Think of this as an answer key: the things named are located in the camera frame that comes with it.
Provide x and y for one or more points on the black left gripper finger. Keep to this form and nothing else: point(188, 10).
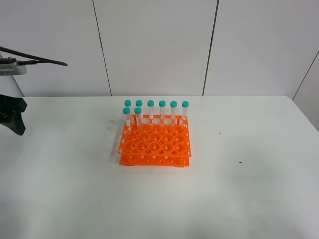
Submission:
point(11, 109)

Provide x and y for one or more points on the teal capped test tube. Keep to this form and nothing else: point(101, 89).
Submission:
point(138, 113)

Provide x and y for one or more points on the teal capped tube front left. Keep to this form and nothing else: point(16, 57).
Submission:
point(127, 114)

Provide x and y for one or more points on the orange test tube rack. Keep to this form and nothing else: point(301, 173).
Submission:
point(156, 142)

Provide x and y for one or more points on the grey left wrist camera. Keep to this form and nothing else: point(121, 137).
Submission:
point(11, 67)

